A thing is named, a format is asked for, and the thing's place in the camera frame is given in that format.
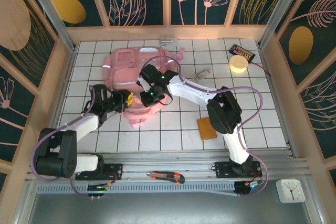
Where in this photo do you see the clear plastic stationery case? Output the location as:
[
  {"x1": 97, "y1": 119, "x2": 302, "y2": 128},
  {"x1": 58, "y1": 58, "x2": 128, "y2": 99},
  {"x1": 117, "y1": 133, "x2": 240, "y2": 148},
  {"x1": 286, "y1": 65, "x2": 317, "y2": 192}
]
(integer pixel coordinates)
[{"x1": 193, "y1": 67, "x2": 215, "y2": 80}]

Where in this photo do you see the orange black utility knife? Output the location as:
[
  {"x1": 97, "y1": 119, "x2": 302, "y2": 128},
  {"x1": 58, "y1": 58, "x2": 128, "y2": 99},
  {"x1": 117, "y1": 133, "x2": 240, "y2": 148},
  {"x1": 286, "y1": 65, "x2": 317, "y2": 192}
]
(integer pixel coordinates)
[{"x1": 146, "y1": 170, "x2": 186, "y2": 185}]

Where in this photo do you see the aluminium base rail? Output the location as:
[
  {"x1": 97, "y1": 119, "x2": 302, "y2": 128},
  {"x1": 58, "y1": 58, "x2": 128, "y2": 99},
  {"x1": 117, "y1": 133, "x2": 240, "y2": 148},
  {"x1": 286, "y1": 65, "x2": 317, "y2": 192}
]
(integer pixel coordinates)
[{"x1": 26, "y1": 150, "x2": 312, "y2": 183}]

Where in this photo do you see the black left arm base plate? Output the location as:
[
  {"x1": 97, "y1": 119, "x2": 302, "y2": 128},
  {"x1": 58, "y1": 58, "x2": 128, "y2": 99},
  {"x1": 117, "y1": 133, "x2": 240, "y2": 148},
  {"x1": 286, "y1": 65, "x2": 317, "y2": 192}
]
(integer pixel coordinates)
[{"x1": 75, "y1": 163, "x2": 123, "y2": 182}]

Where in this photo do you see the pink backpack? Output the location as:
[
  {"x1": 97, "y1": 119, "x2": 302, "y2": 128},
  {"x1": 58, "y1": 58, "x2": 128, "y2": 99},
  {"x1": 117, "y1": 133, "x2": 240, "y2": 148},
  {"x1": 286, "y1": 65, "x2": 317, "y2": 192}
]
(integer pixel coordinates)
[{"x1": 102, "y1": 47, "x2": 186, "y2": 130}]

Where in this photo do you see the orange wallet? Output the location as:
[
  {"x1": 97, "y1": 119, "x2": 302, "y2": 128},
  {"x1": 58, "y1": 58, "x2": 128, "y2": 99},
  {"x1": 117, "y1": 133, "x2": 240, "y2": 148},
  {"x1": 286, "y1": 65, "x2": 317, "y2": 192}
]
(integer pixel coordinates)
[{"x1": 196, "y1": 118, "x2": 218, "y2": 141}]

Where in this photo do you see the aluminium corner post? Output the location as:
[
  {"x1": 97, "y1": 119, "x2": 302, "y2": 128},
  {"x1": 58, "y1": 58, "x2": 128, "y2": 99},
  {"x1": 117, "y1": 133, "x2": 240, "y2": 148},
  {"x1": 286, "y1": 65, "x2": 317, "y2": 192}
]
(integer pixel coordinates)
[
  {"x1": 257, "y1": 0, "x2": 308, "y2": 50},
  {"x1": 20, "y1": 0, "x2": 79, "y2": 53}
]

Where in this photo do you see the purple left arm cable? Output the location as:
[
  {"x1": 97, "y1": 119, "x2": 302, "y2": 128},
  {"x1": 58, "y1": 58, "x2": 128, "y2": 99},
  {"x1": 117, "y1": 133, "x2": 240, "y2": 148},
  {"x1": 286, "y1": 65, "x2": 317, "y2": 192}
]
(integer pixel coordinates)
[{"x1": 31, "y1": 84, "x2": 106, "y2": 199}]

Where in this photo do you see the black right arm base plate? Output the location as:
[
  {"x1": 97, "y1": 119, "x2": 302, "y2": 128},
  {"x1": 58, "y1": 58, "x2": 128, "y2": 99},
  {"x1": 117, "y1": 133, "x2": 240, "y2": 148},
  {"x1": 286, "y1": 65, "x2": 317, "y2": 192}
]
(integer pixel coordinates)
[{"x1": 214, "y1": 161, "x2": 263, "y2": 179}]

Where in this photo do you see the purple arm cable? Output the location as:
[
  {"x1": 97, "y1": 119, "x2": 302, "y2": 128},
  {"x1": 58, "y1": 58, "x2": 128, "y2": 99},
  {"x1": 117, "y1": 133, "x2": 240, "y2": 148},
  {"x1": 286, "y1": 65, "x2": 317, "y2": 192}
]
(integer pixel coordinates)
[
  {"x1": 31, "y1": 84, "x2": 106, "y2": 199},
  {"x1": 143, "y1": 55, "x2": 269, "y2": 198}
]

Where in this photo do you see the white square clock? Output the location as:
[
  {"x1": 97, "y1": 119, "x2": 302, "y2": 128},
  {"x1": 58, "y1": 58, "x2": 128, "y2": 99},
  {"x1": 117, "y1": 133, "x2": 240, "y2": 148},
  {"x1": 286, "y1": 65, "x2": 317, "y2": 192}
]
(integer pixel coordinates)
[{"x1": 275, "y1": 178, "x2": 307, "y2": 204}]

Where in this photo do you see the small clear plastic item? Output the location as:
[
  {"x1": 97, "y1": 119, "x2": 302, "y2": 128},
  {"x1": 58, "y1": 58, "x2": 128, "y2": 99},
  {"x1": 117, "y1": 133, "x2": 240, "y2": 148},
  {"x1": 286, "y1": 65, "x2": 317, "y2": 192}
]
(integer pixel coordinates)
[{"x1": 159, "y1": 36, "x2": 178, "y2": 48}]

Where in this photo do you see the grey slotted cable duct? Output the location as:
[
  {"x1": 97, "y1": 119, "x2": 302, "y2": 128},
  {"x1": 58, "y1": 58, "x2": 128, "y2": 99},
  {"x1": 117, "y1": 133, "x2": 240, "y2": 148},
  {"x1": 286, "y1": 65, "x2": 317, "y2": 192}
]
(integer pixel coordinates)
[{"x1": 36, "y1": 184, "x2": 238, "y2": 196}]

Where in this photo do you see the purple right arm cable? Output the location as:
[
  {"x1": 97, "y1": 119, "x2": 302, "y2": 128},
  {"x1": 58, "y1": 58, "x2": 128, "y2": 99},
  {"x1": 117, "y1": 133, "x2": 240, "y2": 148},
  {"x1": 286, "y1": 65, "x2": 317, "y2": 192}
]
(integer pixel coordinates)
[{"x1": 143, "y1": 55, "x2": 269, "y2": 198}]

